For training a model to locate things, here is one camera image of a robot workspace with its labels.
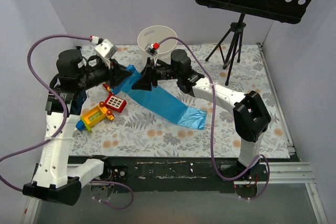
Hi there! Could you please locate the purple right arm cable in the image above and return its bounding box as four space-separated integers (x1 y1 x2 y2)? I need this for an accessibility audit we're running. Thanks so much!
156 37 270 200

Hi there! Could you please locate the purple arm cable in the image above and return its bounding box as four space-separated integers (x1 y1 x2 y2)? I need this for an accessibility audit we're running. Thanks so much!
156 37 270 200
0 34 134 210

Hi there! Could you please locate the white cylindrical trash bin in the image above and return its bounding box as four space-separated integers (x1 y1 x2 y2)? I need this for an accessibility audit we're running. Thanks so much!
137 25 178 63

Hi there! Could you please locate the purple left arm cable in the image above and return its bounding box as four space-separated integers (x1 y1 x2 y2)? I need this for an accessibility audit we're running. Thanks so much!
0 34 134 210

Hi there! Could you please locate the black scratched base plate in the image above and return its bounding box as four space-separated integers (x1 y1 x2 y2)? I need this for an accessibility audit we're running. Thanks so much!
81 155 270 193

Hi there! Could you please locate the aluminium rail frame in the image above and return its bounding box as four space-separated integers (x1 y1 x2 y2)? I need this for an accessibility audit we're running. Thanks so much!
20 45 329 224

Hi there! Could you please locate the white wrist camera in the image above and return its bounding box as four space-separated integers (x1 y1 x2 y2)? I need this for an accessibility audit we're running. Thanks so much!
145 42 160 65
94 39 118 69

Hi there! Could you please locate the red toy phone block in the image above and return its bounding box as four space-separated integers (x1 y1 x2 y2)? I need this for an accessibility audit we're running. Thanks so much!
105 94 127 113

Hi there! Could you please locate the blue plastic trash bag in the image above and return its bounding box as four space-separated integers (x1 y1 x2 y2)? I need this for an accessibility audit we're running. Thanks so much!
112 65 207 130

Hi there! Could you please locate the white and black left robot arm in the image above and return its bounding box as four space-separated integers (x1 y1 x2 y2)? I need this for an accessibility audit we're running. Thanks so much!
23 49 132 206

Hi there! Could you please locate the colourful toy block pile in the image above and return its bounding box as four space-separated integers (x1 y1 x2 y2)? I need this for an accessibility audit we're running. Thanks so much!
75 82 116 133

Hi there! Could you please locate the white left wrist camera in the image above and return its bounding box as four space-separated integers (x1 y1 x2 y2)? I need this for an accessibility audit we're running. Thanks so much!
94 39 118 69

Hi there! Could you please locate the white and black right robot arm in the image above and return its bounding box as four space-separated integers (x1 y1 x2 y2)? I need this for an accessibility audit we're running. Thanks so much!
132 48 271 181

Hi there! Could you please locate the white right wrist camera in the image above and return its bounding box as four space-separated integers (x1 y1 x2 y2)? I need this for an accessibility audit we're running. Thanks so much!
145 42 160 65

